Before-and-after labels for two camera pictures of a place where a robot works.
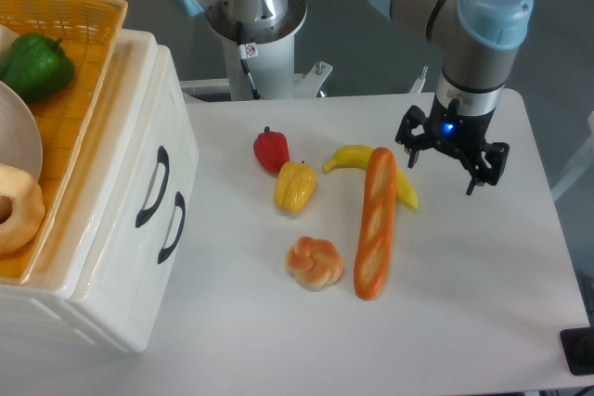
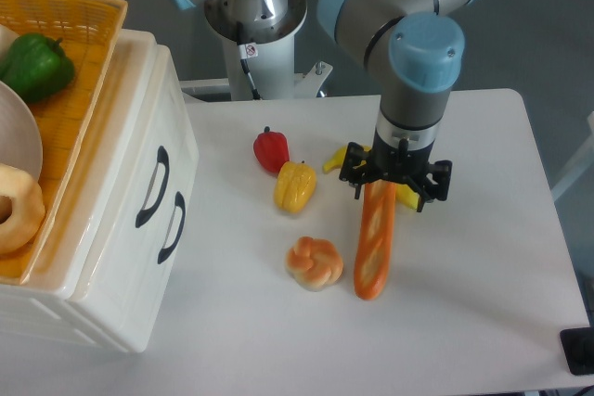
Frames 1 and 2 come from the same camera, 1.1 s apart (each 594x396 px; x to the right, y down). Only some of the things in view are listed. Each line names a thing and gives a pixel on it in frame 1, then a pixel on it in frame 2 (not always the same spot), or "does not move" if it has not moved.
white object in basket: [6, 37] does not move
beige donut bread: [28, 214] does not move
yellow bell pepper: [294, 186] does not move
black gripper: [448, 126] to [412, 164]
